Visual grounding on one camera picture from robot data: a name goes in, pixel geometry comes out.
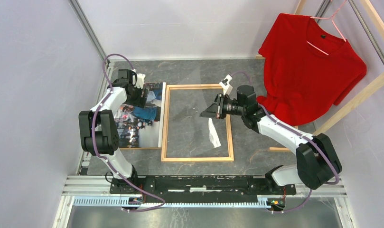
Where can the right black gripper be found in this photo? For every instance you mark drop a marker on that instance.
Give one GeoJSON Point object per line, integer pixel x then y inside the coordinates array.
{"type": "Point", "coordinates": [216, 109]}

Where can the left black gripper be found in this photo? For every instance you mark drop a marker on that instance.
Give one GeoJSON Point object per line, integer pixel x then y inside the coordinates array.
{"type": "Point", "coordinates": [141, 101]}

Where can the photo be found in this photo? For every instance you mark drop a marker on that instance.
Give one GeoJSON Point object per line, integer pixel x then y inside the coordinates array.
{"type": "Point", "coordinates": [141, 128]}

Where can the wooden picture frame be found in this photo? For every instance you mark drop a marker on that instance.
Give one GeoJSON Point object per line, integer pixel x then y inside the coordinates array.
{"type": "Point", "coordinates": [165, 122]}

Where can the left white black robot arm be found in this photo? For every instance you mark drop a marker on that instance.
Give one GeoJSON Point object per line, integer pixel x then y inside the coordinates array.
{"type": "Point", "coordinates": [98, 130]}

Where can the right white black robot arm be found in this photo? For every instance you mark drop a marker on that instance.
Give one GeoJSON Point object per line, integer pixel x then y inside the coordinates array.
{"type": "Point", "coordinates": [317, 162]}

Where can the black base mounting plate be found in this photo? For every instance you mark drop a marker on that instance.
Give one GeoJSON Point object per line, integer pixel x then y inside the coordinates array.
{"type": "Point", "coordinates": [199, 189]}

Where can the red t-shirt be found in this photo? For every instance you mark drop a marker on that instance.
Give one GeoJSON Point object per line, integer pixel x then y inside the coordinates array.
{"type": "Point", "coordinates": [306, 70]}

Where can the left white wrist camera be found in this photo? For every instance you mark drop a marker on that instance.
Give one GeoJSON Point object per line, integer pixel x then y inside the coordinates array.
{"type": "Point", "coordinates": [137, 79]}

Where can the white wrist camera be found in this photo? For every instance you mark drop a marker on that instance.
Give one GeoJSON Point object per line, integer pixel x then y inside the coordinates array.
{"type": "Point", "coordinates": [225, 84]}
{"type": "Point", "coordinates": [137, 79]}

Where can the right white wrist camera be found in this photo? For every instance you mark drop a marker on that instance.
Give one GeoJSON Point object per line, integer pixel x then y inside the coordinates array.
{"type": "Point", "coordinates": [225, 84]}

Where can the metal corner post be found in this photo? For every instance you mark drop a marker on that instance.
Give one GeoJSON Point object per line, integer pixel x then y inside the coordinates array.
{"type": "Point", "coordinates": [75, 4]}

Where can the aluminium rail frame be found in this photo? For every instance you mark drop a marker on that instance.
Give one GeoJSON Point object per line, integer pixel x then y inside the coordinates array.
{"type": "Point", "coordinates": [87, 202]}

